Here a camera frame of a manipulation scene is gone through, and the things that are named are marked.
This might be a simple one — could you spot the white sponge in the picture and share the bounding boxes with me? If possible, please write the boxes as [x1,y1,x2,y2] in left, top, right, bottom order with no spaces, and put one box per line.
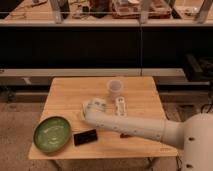
[81,101,90,120]

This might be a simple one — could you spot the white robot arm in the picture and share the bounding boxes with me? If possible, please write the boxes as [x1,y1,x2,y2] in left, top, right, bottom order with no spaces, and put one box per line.
[83,98,213,171]

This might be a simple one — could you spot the small wooden table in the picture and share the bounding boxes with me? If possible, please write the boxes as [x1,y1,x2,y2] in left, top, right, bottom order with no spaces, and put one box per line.
[27,76,179,171]

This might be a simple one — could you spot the orange-brown small object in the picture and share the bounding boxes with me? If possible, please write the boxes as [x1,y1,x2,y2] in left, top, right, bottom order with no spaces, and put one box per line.
[120,134,131,138]

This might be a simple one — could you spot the black rectangular block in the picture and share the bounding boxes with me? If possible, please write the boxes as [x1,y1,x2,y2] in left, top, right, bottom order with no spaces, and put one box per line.
[74,129,98,146]

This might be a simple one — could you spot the green bowl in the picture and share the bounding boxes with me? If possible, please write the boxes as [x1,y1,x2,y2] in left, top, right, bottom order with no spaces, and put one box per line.
[33,116,71,153]

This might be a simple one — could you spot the long wooden workbench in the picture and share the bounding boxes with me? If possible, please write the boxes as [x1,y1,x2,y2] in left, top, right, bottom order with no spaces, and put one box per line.
[0,0,213,27]

